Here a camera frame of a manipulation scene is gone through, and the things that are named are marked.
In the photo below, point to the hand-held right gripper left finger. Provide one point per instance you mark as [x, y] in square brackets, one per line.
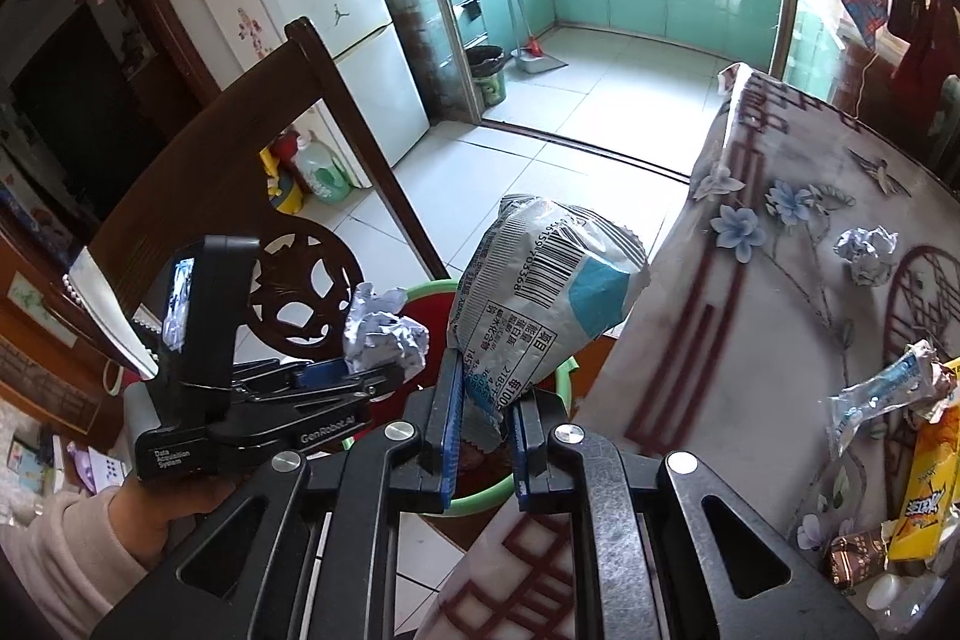
[451, 434]

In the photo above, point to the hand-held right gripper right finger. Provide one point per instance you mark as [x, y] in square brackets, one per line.
[523, 456]

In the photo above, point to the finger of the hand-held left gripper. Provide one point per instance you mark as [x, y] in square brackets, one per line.
[322, 419]
[315, 374]

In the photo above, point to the red bin with green rim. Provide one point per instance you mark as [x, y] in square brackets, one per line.
[480, 502]

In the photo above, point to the white paper ball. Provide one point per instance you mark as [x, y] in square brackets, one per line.
[379, 332]
[866, 254]

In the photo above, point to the silver blue snack bag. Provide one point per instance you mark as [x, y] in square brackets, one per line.
[540, 287]

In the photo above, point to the yellow cardboard box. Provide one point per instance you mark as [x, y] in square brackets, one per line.
[926, 482]

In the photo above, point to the person's left forearm pink sleeve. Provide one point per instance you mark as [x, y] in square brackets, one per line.
[52, 572]

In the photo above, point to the person's left hand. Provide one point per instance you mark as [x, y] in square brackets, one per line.
[154, 520]

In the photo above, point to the yellow plastic container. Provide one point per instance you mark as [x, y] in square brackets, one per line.
[283, 190]

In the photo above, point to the dark wooden carved chair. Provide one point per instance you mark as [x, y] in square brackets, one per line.
[225, 160]

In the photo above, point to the green detergent jug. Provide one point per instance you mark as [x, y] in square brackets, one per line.
[324, 175]

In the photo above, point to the table with floral cloth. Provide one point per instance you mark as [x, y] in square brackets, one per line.
[750, 325]

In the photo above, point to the dark wooden cabinet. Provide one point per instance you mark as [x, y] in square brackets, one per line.
[75, 108]

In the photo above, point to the green bin with black bag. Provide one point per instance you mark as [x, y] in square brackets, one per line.
[487, 81]

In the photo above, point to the brown candy wrapper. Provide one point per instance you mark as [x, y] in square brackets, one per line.
[855, 557]

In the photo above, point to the clear blue plastic wrapper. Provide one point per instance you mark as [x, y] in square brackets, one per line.
[870, 396]

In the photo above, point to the grey dustpan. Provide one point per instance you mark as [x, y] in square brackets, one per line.
[540, 64]

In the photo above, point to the white plastic cap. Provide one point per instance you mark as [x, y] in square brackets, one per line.
[886, 591]

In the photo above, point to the red hanging garment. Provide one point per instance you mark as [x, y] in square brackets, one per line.
[930, 63]

